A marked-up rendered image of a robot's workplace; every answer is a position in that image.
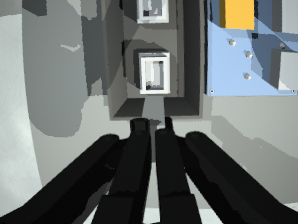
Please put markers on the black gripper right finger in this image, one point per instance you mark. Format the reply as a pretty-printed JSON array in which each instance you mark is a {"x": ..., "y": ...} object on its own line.
[{"x": 233, "y": 194}]

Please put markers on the yellow rectangular block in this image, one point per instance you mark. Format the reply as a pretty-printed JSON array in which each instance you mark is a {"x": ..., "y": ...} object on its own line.
[{"x": 236, "y": 14}]

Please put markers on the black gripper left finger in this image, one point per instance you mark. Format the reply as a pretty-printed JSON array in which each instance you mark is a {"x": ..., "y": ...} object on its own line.
[{"x": 72, "y": 195}]

